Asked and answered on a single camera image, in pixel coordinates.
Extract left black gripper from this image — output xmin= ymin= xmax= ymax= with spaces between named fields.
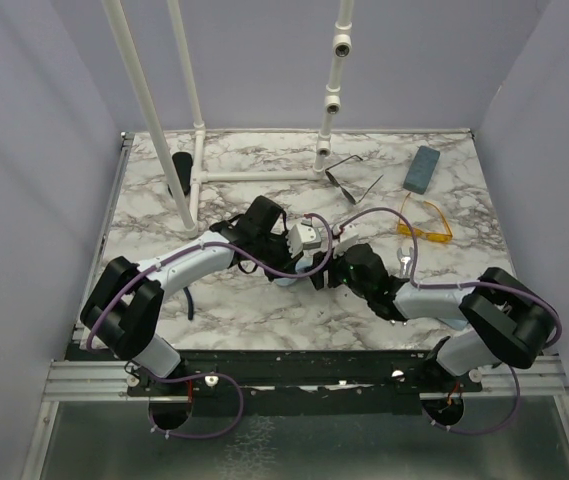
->
xmin=254 ymin=230 xmax=304 ymax=282

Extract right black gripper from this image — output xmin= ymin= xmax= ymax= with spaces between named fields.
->
xmin=305 ymin=239 xmax=372 ymax=300

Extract black wire-frame sunglasses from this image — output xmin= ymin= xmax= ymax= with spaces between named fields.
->
xmin=324 ymin=155 xmax=383 ymax=206

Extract blue-grey glasses case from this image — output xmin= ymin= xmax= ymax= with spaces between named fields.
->
xmin=403 ymin=146 xmax=440 ymax=194

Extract blue cleaning cloth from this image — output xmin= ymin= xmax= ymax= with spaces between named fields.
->
xmin=283 ymin=255 xmax=312 ymax=275

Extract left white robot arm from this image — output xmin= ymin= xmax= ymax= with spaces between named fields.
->
xmin=80 ymin=196 xmax=295 ymax=395

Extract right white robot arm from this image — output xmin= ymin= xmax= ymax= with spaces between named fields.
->
xmin=311 ymin=244 xmax=561 ymax=391

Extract silver wrench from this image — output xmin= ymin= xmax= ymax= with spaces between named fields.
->
xmin=389 ymin=245 xmax=414 ymax=329

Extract black cylinder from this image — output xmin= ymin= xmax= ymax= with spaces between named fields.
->
xmin=172 ymin=151 xmax=194 ymax=196

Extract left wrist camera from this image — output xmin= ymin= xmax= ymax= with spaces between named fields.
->
xmin=286 ymin=219 xmax=322 ymax=257

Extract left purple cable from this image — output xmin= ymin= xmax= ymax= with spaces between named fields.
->
xmin=86 ymin=213 xmax=335 ymax=441

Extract purple cable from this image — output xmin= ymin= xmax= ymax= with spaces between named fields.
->
xmin=86 ymin=213 xmax=335 ymax=441
xmin=333 ymin=207 xmax=564 ymax=436

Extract blue-handled pliers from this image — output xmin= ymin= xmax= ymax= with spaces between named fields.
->
xmin=183 ymin=287 xmax=195 ymax=321

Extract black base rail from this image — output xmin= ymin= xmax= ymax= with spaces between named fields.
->
xmin=72 ymin=350 xmax=482 ymax=417

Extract aluminium extrusion rail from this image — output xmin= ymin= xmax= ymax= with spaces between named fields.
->
xmin=43 ymin=361 xmax=128 ymax=402

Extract white PVC pipe frame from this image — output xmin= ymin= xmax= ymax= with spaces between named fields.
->
xmin=102 ymin=1 xmax=355 ymax=238

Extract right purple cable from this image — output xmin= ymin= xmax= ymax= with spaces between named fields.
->
xmin=333 ymin=207 xmax=564 ymax=436

